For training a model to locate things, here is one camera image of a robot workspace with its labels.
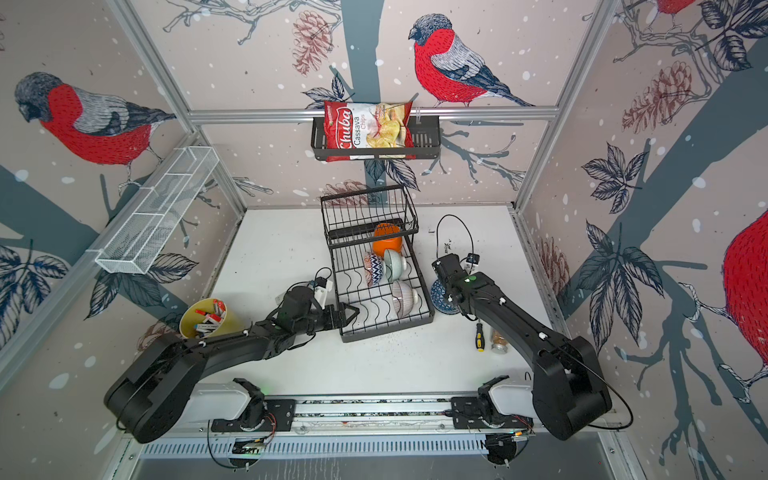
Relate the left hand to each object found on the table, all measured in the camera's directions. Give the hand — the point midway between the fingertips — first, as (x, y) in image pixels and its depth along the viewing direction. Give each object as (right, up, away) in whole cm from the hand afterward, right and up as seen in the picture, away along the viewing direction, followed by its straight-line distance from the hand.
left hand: (350, 314), depth 84 cm
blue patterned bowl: (+27, +3, +6) cm, 28 cm away
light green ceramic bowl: (+13, +13, +7) cm, 20 cm away
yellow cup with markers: (-37, +1, -6) cm, 38 cm away
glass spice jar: (+42, -7, -2) cm, 43 cm away
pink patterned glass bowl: (+15, +5, -1) cm, 16 cm away
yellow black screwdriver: (+38, -7, +1) cm, 38 cm away
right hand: (+32, +4, +1) cm, 33 cm away
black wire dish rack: (+8, +8, +9) cm, 15 cm away
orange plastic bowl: (+8, +18, +17) cm, 26 cm away
